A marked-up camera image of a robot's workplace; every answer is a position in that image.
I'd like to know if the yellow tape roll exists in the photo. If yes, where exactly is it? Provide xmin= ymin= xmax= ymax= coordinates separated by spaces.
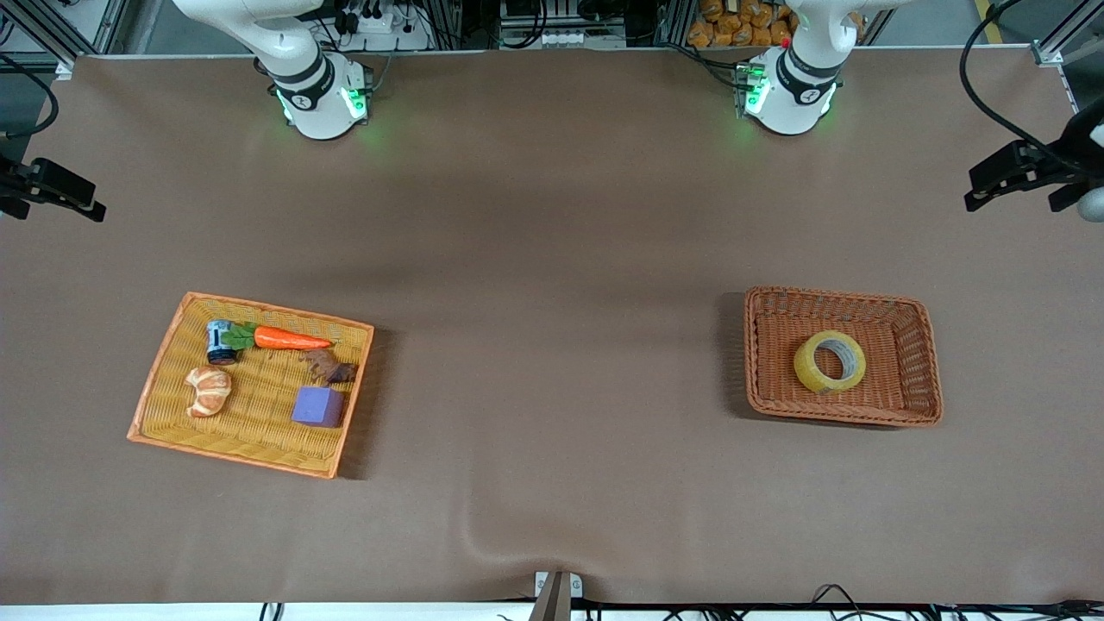
xmin=793 ymin=330 xmax=867 ymax=396

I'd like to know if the small blue toy can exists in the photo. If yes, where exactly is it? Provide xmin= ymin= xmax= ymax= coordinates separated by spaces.
xmin=205 ymin=319 xmax=239 ymax=366

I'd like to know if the toy croissant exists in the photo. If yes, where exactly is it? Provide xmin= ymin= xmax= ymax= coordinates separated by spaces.
xmin=185 ymin=366 xmax=234 ymax=419

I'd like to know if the orange toy carrot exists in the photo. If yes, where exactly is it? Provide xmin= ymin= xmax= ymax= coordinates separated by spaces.
xmin=223 ymin=322 xmax=333 ymax=352

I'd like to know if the yellow wicker tray orange rim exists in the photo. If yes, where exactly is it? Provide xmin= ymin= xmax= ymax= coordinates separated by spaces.
xmin=128 ymin=292 xmax=376 ymax=480

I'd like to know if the brown wicker basket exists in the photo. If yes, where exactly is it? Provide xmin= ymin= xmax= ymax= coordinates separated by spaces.
xmin=744 ymin=286 xmax=944 ymax=429

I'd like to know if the box of orange items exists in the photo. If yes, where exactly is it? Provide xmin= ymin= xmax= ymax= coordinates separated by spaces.
xmin=687 ymin=0 xmax=794 ymax=48

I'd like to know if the dark brown toy piece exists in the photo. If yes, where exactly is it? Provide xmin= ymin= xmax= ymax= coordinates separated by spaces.
xmin=300 ymin=348 xmax=359 ymax=386

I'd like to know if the purple foam block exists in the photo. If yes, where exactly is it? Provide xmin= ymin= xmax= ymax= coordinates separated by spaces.
xmin=292 ymin=386 xmax=346 ymax=430

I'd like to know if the white power strip with plugs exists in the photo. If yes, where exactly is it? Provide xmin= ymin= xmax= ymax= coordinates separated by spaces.
xmin=341 ymin=0 xmax=432 ymax=51

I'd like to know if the table cover cloth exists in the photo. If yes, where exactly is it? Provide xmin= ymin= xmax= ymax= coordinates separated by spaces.
xmin=0 ymin=47 xmax=1104 ymax=605

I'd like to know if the black cable bundle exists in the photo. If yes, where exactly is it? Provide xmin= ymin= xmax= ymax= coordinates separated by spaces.
xmin=586 ymin=585 xmax=1104 ymax=621

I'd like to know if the metal table edge bracket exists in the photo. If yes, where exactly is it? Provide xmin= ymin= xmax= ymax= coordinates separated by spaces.
xmin=535 ymin=571 xmax=584 ymax=621

